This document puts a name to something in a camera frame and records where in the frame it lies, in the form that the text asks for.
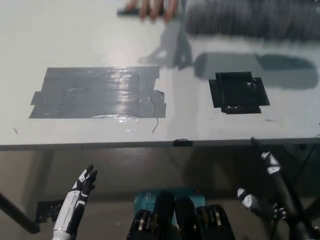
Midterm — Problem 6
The black metal table leg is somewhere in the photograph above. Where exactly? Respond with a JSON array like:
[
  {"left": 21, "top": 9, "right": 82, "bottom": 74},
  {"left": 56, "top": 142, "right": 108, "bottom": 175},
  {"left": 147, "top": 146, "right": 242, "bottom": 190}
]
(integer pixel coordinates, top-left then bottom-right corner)
[{"left": 0, "top": 191, "right": 41, "bottom": 235}]

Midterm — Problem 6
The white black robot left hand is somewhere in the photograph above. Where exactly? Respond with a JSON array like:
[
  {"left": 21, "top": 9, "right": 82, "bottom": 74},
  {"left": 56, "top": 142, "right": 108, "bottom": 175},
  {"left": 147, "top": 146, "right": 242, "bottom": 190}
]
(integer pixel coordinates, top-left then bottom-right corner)
[{"left": 53, "top": 163, "right": 99, "bottom": 236}]

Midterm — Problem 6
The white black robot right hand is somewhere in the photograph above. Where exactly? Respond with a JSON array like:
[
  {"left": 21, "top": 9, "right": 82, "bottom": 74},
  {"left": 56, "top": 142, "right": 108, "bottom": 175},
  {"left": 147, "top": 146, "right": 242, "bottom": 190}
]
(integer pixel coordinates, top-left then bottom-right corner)
[{"left": 236, "top": 149, "right": 310, "bottom": 227}]

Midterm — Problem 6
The grey fluffy duster black handle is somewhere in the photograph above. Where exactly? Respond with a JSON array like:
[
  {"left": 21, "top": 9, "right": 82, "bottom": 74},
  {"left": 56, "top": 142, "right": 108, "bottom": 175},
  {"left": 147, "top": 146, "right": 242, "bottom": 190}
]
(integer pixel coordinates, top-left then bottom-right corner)
[{"left": 116, "top": 0, "right": 320, "bottom": 40}]

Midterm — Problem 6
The black tape square marker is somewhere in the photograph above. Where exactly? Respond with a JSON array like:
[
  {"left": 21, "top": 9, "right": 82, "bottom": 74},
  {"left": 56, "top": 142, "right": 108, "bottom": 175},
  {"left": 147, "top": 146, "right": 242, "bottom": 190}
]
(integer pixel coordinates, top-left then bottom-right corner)
[{"left": 208, "top": 71, "right": 271, "bottom": 115}]

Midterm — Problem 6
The person's bare hand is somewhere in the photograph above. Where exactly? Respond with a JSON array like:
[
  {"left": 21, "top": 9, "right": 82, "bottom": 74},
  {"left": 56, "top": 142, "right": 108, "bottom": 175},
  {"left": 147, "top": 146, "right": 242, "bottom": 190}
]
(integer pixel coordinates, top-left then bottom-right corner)
[{"left": 124, "top": 0, "right": 181, "bottom": 25}]

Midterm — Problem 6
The grey duct tape patch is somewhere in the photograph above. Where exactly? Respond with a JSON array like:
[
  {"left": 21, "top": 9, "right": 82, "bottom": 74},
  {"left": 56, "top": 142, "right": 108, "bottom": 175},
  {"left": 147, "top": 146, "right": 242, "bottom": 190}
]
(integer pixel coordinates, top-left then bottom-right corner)
[{"left": 28, "top": 65, "right": 168, "bottom": 120}]

